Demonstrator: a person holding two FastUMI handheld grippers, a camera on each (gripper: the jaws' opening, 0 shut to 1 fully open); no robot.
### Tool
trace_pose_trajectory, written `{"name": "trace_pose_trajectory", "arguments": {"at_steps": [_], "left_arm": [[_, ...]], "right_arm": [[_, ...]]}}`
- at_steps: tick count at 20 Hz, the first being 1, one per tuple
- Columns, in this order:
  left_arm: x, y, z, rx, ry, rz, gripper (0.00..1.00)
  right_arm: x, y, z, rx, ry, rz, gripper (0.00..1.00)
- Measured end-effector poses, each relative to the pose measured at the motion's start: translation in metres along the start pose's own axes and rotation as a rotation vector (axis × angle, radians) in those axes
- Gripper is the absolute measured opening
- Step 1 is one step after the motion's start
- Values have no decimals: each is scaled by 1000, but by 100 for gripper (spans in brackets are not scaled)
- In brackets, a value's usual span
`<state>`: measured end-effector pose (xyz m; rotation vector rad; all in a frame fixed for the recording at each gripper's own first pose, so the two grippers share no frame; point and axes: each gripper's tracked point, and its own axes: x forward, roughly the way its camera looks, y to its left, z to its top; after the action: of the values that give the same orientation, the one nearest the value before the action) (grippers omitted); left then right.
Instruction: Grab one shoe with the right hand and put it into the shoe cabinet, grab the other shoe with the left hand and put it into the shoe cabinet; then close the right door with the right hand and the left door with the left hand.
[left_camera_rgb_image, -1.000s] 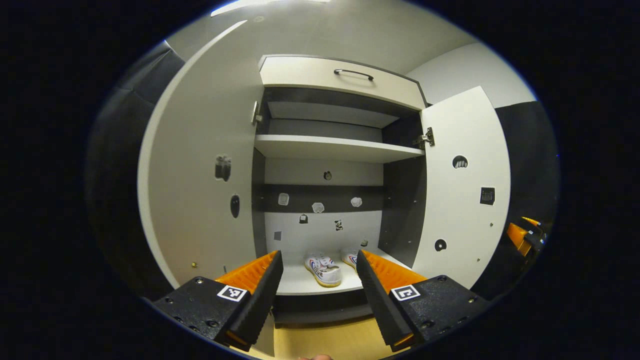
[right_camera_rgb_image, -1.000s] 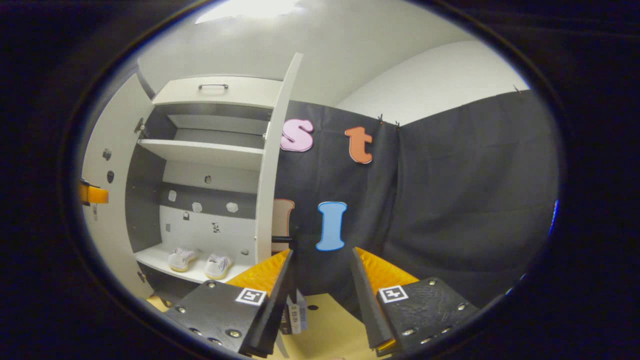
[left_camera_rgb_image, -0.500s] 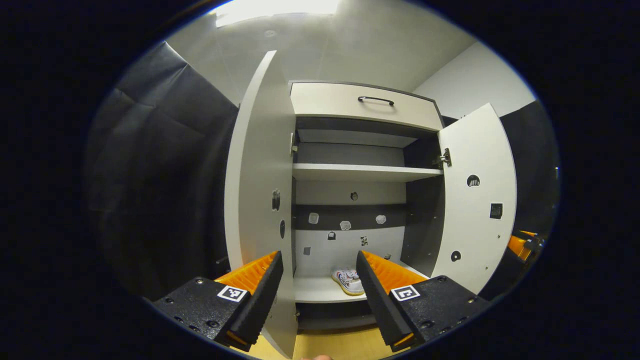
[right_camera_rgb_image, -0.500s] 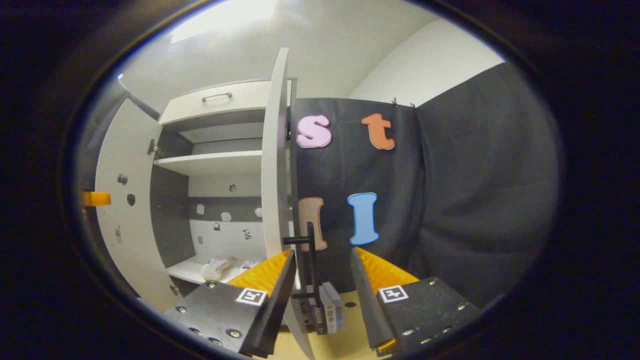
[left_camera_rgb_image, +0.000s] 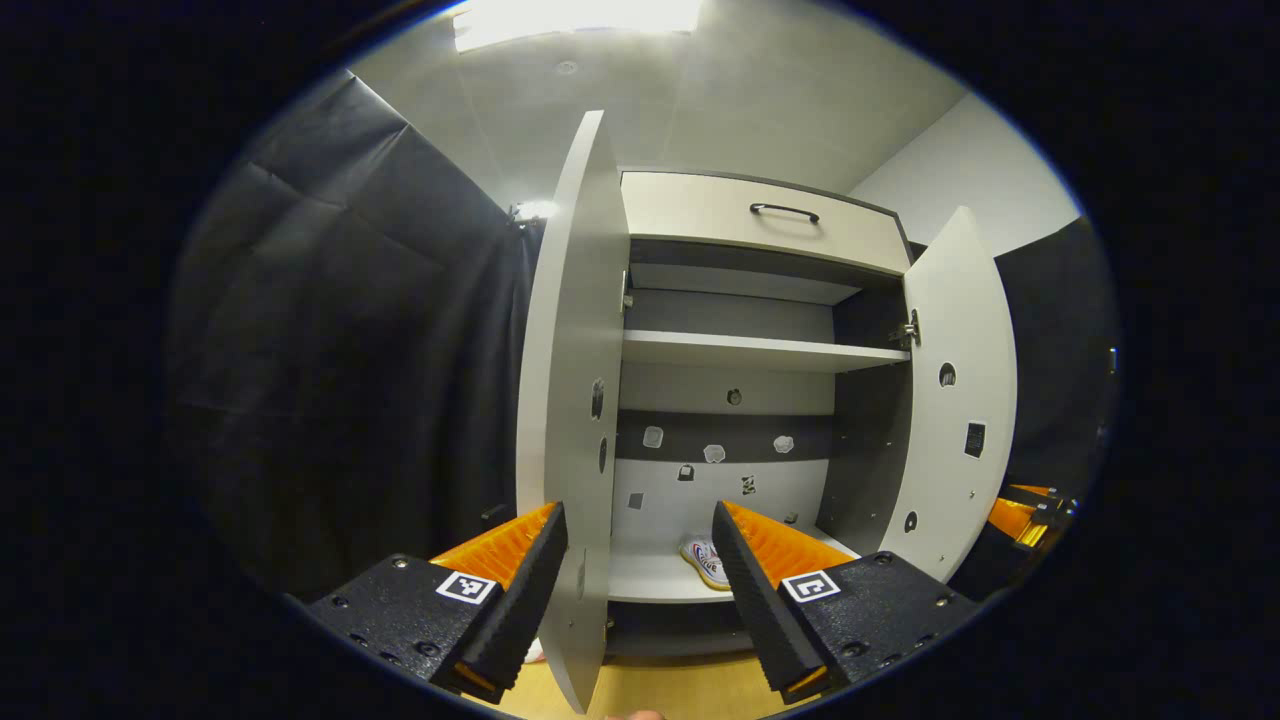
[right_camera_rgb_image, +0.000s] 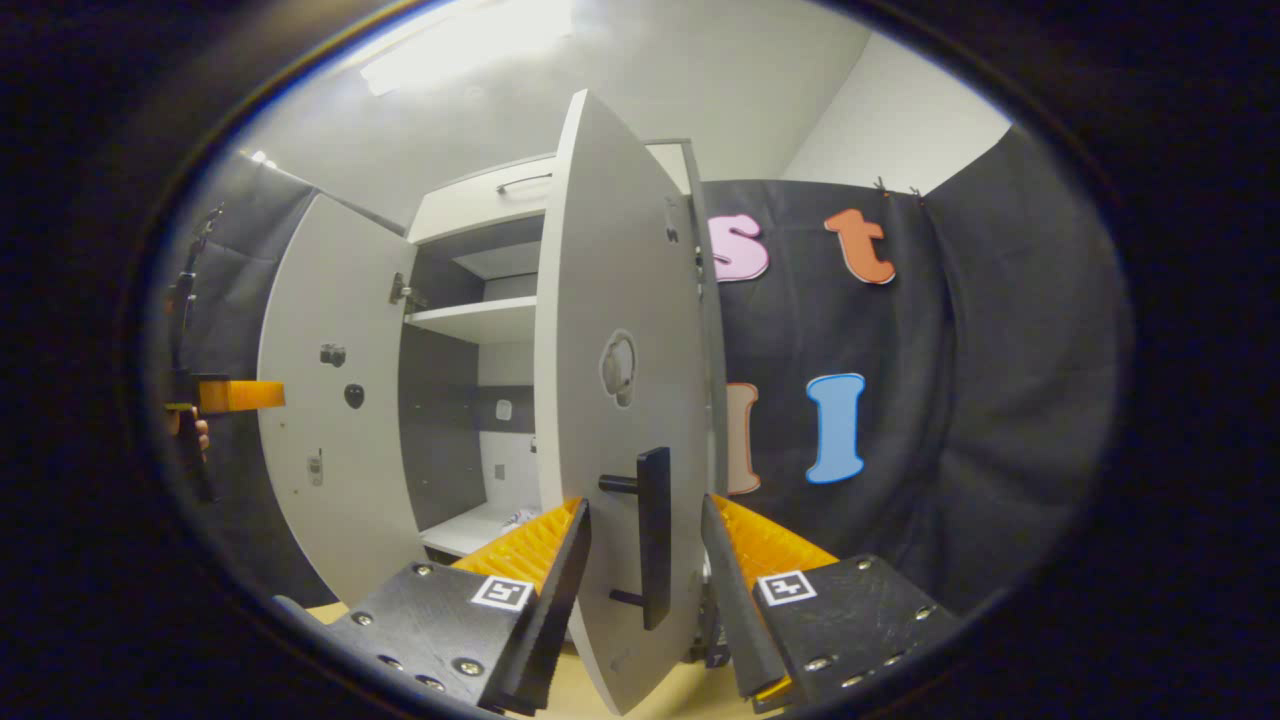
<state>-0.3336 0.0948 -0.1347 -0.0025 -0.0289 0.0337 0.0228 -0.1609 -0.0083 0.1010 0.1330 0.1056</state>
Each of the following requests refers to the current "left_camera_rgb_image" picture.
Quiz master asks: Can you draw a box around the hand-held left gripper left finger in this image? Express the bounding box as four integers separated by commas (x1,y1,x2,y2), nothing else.
305,500,569,704

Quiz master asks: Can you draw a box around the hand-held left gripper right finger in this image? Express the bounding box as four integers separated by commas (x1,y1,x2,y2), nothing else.
712,500,981,704

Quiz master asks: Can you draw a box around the white canvas shoe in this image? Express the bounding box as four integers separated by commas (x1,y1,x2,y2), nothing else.
679,537,733,592

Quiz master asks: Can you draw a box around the white shoe cabinet door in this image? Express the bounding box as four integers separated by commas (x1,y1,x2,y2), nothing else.
880,207,1019,584
515,110,633,714

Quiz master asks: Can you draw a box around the white and grey shoe cabinet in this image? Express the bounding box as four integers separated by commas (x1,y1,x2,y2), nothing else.
605,165,916,663

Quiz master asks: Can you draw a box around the white cabinet shelf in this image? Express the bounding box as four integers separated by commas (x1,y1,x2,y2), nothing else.
622,330,911,375

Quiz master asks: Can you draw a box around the white cabinet drawer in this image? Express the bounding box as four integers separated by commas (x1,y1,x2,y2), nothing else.
620,170,913,277

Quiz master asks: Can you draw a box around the black backdrop cloth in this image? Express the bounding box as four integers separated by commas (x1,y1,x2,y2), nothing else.
948,215,1121,601
165,70,546,603

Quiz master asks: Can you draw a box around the ceiling light panel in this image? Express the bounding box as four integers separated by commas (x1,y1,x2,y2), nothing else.
453,0,703,53

